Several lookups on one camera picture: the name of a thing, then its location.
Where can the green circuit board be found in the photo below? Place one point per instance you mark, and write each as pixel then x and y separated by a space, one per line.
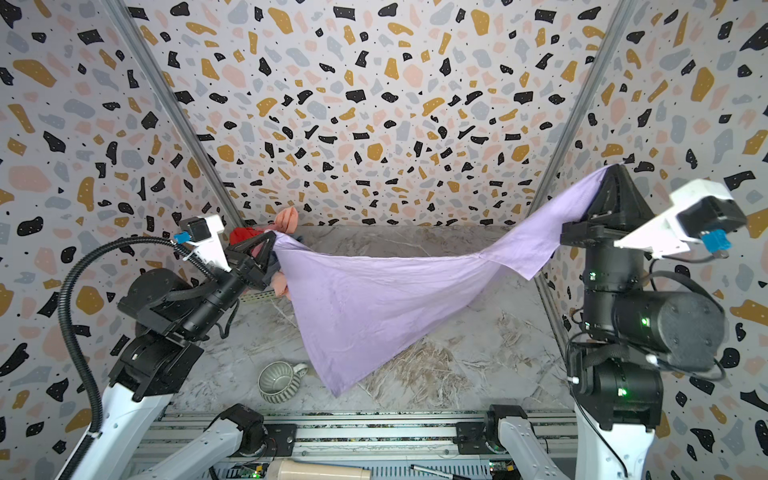
pixel 248 471

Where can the red t shirt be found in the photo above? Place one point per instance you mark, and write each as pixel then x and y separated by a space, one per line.
pixel 241 234

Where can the black pen tool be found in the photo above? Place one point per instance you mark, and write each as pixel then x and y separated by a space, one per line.
pixel 434 472

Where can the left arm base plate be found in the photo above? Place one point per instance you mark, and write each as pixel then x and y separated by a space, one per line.
pixel 279 440

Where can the grey ribbed ceramic mug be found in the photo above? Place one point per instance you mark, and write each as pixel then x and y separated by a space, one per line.
pixel 280 381

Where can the perforated laundry basket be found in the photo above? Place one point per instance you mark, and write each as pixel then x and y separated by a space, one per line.
pixel 254 297

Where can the left corner aluminium post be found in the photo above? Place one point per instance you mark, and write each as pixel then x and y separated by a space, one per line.
pixel 120 16

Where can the lilac t shirt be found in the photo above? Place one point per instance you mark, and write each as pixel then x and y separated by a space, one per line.
pixel 356 313

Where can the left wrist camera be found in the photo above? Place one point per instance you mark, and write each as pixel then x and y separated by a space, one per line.
pixel 201 235

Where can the right corner aluminium post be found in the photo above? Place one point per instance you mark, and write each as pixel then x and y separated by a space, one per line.
pixel 615 28

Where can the corner aluminium post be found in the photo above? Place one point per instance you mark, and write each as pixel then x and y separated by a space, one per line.
pixel 615 28
pixel 120 16

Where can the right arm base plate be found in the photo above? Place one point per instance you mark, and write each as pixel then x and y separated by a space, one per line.
pixel 474 438

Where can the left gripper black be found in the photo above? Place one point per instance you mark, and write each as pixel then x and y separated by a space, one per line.
pixel 248 264

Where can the salmon t shirt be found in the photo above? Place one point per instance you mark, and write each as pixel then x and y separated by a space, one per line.
pixel 286 222

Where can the beige cylinder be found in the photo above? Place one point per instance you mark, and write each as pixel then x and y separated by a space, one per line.
pixel 286 469

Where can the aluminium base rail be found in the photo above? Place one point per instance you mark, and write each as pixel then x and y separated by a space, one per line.
pixel 365 436

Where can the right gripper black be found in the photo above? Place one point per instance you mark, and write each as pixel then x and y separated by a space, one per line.
pixel 604 230

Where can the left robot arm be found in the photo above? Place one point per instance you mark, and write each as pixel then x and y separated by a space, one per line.
pixel 173 318

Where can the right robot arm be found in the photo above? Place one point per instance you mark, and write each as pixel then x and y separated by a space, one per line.
pixel 632 333

